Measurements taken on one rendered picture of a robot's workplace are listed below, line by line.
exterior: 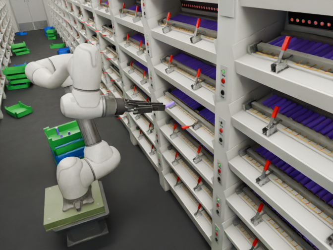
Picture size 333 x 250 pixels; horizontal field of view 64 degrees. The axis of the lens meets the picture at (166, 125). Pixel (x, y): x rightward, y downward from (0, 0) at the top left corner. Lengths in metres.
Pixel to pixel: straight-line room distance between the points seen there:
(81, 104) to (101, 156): 0.64
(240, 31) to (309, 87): 0.29
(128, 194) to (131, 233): 0.35
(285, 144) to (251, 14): 0.40
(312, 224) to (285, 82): 0.42
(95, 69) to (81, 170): 0.73
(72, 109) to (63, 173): 0.60
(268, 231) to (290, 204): 0.21
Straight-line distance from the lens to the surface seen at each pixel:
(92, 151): 1.64
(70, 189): 1.63
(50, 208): 1.78
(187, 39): 1.17
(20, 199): 2.35
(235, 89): 0.93
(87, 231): 1.82
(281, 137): 0.86
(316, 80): 0.74
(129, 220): 1.89
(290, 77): 0.76
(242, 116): 0.96
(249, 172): 1.03
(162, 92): 1.60
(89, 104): 1.07
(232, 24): 0.88
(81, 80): 1.05
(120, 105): 1.12
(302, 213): 0.93
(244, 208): 1.17
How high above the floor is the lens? 1.41
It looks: 30 degrees down
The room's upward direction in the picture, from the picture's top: 4 degrees counter-clockwise
